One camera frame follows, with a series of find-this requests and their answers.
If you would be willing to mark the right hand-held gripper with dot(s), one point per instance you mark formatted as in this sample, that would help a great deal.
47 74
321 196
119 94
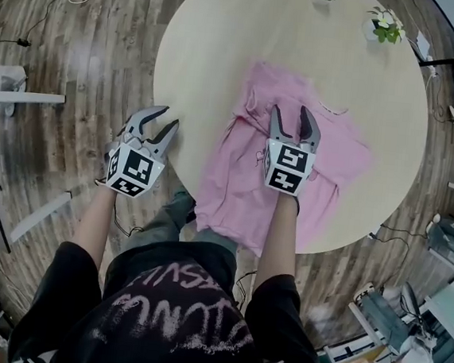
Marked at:
288 166

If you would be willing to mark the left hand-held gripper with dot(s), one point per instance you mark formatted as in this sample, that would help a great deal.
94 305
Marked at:
136 172

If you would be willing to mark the pink printed sweatshirt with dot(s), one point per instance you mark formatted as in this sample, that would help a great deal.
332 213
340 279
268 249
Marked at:
234 185

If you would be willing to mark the person's right forearm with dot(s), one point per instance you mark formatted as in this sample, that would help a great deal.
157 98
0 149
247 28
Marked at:
281 238

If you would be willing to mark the person's left forearm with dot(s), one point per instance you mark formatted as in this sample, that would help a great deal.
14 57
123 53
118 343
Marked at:
95 224

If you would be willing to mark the person's black printed t-shirt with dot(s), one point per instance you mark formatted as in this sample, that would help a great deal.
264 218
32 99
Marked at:
173 323

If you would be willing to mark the person's grey jeans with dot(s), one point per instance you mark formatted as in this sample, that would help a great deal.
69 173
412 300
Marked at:
159 226

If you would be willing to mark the white flower potted plant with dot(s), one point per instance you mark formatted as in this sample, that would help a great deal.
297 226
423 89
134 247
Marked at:
385 26

